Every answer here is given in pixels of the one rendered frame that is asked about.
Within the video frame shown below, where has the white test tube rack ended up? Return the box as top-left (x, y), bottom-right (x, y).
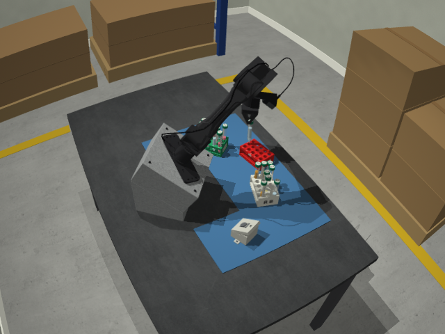
top-left (250, 174), bottom-right (280, 207)

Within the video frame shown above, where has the blue bench mat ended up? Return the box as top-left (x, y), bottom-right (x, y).
top-left (194, 113), bottom-right (331, 273)

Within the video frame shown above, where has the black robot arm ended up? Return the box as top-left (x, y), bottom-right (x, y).
top-left (162, 57), bottom-right (278, 184)

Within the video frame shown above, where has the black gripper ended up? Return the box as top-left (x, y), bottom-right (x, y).
top-left (241, 97), bottom-right (258, 125)

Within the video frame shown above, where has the red rack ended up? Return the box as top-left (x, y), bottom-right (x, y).
top-left (239, 139), bottom-right (275, 168)

